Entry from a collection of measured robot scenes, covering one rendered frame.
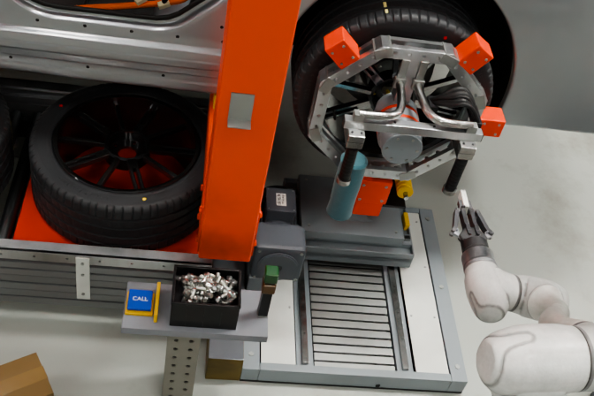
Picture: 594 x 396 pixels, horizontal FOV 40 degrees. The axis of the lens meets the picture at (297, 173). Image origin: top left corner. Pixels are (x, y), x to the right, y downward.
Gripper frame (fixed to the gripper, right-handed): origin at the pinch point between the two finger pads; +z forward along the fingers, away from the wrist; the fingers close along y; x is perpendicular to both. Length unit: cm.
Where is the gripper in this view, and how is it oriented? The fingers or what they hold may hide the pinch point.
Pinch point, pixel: (463, 201)
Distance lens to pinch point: 247.4
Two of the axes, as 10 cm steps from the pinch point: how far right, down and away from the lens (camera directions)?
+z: -0.3, -7.0, 7.1
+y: 9.9, 0.9, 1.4
